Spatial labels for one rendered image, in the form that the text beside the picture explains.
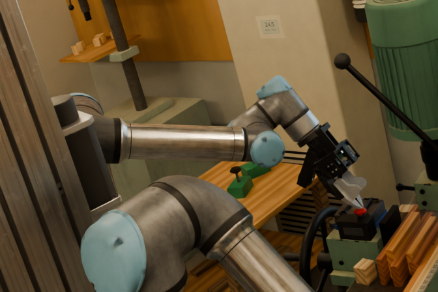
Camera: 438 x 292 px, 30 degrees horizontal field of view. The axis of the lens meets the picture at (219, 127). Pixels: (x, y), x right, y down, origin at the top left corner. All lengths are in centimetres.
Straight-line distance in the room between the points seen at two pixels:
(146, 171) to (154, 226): 271
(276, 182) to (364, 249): 146
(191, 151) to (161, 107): 236
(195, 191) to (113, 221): 14
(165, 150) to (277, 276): 56
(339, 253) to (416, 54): 55
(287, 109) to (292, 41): 151
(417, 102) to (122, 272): 86
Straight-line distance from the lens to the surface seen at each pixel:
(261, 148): 172
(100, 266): 117
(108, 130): 167
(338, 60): 171
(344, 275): 201
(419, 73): 174
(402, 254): 189
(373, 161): 358
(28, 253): 131
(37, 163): 128
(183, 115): 400
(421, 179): 193
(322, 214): 213
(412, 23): 171
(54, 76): 473
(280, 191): 330
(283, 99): 187
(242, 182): 334
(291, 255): 210
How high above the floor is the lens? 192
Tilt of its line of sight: 20 degrees down
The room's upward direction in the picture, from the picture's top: 16 degrees counter-clockwise
